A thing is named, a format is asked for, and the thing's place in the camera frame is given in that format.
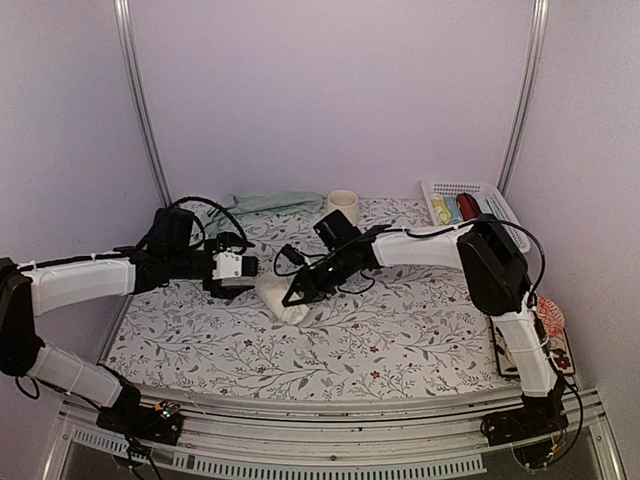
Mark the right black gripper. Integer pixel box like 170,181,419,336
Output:
285,247,356,304

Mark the cream white towel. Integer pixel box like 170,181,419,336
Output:
254,272,326,326

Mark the mint green towel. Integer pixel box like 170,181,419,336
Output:
221,191,324,217

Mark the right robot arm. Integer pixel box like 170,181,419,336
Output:
282,211,567,436

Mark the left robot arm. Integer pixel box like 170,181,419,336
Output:
1,199,259,434

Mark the cream ceramic mug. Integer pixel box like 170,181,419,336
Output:
327,190,359,225

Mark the floral table mat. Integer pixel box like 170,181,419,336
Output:
102,199,512,402

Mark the yellow rolled towel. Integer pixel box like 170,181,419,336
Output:
430,194,451,226

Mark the light blue rolled towel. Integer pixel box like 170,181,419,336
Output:
444,197,463,224

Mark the red rolled towel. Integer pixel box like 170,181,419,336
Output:
456,193,482,221

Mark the white plastic basket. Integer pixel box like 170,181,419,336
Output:
421,180,530,253

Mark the red patterned bowl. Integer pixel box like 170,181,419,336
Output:
537,297,566,336

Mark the floral square plate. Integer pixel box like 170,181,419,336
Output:
491,324,575,378

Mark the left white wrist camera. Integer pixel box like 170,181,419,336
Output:
209,232,259,280

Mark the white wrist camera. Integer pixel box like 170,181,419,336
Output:
209,232,259,280
280,244,308,266

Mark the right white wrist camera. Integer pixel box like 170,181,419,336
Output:
280,244,308,266

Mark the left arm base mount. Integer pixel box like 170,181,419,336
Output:
96,400,184,446

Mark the aluminium front rail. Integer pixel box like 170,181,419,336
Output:
43,388,629,479

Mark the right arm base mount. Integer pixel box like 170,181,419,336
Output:
480,397,569,446

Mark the left aluminium frame post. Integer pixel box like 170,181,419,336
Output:
113,0,172,206

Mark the aluminium frame post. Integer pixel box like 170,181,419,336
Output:
497,0,550,196
113,0,172,206

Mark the right aluminium frame post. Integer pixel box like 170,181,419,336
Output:
497,0,550,196

